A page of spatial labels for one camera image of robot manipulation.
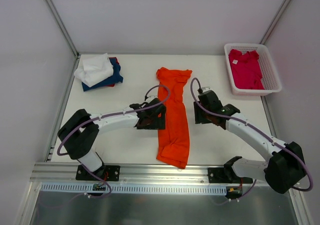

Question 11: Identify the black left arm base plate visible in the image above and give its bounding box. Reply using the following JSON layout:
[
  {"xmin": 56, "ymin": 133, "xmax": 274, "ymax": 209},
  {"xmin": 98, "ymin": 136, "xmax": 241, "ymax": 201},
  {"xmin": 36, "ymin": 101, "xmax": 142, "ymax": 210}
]
[{"xmin": 75, "ymin": 165, "xmax": 121, "ymax": 182}]

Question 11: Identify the orange t-shirt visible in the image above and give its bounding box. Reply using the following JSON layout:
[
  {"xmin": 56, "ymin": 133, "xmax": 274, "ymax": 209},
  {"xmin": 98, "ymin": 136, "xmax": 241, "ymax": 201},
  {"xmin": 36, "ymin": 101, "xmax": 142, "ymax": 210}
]
[{"xmin": 156, "ymin": 67, "xmax": 192, "ymax": 169}]

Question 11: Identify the white slotted cable duct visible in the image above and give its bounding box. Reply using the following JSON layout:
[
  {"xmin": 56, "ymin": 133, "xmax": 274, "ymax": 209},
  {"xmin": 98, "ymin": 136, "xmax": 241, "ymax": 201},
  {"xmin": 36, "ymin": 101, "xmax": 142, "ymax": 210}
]
[{"xmin": 40, "ymin": 182, "xmax": 227, "ymax": 196}]

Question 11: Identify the aluminium mounting rail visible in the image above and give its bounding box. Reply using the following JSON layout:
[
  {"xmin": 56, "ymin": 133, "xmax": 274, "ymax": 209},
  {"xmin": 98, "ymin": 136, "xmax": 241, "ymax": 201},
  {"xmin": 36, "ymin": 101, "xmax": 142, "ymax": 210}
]
[{"xmin": 29, "ymin": 161, "xmax": 301, "ymax": 187}]

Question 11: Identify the magenta t-shirt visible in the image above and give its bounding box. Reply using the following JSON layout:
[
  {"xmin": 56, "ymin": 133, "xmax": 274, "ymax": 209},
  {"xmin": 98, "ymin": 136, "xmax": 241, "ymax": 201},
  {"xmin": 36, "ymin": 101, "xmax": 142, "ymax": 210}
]
[{"xmin": 228, "ymin": 49, "xmax": 265, "ymax": 90}]

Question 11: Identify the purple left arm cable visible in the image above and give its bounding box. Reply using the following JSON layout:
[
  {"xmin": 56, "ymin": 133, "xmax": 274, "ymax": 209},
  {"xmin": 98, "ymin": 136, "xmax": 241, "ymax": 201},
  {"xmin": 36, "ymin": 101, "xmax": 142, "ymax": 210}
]
[{"xmin": 56, "ymin": 84, "xmax": 172, "ymax": 199}]

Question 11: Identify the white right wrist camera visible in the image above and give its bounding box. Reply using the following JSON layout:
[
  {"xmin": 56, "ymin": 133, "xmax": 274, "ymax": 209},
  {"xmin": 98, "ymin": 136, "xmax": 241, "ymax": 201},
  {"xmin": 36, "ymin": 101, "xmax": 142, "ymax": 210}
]
[{"xmin": 198, "ymin": 86, "xmax": 211, "ymax": 94}]

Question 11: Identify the white folded t-shirt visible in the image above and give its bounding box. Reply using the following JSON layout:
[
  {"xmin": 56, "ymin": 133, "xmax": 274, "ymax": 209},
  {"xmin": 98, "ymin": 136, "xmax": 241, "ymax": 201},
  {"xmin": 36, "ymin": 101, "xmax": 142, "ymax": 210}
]
[{"xmin": 74, "ymin": 53, "xmax": 114, "ymax": 88}]

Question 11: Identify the blue folded t-shirt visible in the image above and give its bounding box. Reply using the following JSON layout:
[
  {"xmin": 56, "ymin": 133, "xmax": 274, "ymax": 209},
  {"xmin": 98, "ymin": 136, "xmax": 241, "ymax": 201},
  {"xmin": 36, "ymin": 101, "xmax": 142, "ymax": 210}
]
[{"xmin": 81, "ymin": 57, "xmax": 124, "ymax": 92}]

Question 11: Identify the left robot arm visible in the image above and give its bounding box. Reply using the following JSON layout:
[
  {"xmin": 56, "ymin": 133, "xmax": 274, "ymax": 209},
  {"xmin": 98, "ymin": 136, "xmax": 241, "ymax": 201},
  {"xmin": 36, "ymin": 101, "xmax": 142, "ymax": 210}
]
[{"xmin": 57, "ymin": 97, "xmax": 167, "ymax": 180}]

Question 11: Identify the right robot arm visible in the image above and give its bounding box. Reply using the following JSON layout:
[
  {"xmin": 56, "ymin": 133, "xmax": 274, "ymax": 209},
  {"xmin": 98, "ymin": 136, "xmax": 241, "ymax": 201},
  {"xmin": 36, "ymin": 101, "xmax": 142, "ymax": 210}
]
[{"xmin": 193, "ymin": 88, "xmax": 307, "ymax": 194}]

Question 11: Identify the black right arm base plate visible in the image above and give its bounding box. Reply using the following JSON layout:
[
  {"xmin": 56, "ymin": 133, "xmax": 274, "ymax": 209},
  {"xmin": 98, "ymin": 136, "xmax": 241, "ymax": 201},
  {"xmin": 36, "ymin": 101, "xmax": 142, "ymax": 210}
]
[{"xmin": 207, "ymin": 167, "xmax": 253, "ymax": 184}]

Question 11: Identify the white plastic basket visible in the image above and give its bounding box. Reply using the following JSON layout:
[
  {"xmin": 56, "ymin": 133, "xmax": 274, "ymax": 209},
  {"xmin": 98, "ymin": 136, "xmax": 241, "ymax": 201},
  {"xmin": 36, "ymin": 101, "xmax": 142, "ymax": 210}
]
[{"xmin": 224, "ymin": 43, "xmax": 282, "ymax": 96}]

